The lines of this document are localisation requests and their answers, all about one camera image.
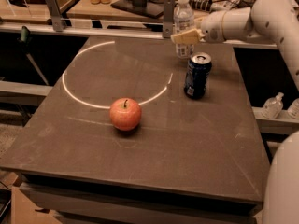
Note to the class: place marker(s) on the left metal bracket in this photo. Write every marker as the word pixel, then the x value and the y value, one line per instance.
pixel 57 20

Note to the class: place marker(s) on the metal bracket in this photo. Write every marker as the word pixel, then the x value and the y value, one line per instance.
pixel 57 20
pixel 168 18

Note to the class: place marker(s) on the blue soda can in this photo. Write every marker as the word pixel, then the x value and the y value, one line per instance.
pixel 199 66

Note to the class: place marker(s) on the black monitor stand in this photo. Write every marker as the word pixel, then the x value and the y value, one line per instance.
pixel 140 7

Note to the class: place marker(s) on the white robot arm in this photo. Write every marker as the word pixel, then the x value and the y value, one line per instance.
pixel 275 20

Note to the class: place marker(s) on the right metal bracket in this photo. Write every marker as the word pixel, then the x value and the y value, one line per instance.
pixel 168 18

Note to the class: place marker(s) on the white power strip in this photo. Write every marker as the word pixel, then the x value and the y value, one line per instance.
pixel 217 6

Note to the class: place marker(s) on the red apple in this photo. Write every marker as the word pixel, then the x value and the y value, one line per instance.
pixel 125 114

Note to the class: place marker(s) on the clear plastic water bottle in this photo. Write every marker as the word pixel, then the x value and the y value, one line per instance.
pixel 183 21

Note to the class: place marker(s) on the small clear sanitizer bottle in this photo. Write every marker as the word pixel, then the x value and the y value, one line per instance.
pixel 273 106

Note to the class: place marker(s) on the green handled tool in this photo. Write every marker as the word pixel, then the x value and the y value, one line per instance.
pixel 24 40

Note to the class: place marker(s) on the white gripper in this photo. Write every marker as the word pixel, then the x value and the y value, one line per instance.
pixel 212 26

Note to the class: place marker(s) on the cardboard box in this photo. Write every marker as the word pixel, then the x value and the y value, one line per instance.
pixel 24 211

